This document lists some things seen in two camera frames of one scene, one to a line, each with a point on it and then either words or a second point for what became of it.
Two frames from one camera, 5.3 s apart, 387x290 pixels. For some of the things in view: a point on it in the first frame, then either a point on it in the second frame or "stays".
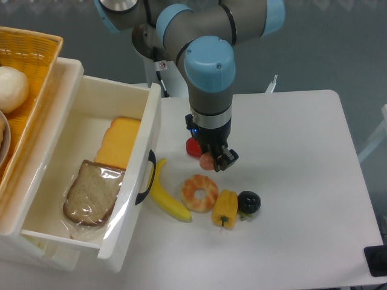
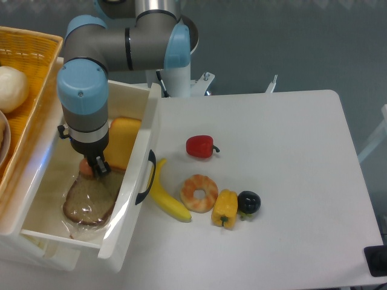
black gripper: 214,141 → 92,151
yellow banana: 163,200 stays
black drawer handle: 152,157 stays
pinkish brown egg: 207,162 → 84,169
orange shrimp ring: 199,182 stays
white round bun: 14,89 stays
